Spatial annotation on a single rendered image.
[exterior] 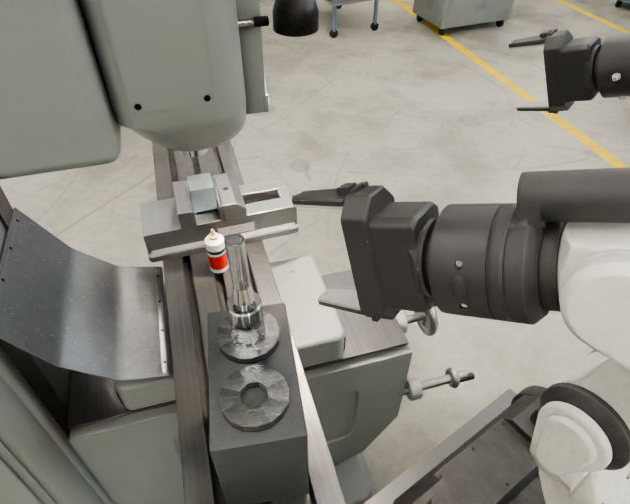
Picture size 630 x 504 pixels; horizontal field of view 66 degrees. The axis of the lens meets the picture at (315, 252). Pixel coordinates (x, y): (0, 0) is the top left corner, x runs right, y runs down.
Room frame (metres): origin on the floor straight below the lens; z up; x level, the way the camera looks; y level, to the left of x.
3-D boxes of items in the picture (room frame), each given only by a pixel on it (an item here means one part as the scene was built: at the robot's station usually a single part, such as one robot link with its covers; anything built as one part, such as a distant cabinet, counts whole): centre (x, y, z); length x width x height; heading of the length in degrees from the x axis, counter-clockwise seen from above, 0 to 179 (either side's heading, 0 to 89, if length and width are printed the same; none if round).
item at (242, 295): (0.43, 0.10, 1.28); 0.03 x 0.03 x 0.11
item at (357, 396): (0.73, 0.18, 0.46); 0.80 x 0.30 x 0.60; 106
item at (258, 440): (0.38, 0.09, 1.06); 0.22 x 0.12 x 0.20; 10
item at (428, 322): (0.86, -0.27, 0.66); 0.16 x 0.12 x 0.12; 106
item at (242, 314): (0.43, 0.10, 1.22); 0.05 x 0.05 x 0.01
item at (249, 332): (0.43, 0.10, 1.19); 0.05 x 0.05 x 0.06
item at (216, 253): (0.76, 0.21, 1.01); 0.04 x 0.04 x 0.11
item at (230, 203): (0.90, 0.20, 1.05); 0.12 x 0.06 x 0.04; 18
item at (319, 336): (0.72, 0.20, 0.82); 0.50 x 0.35 x 0.12; 106
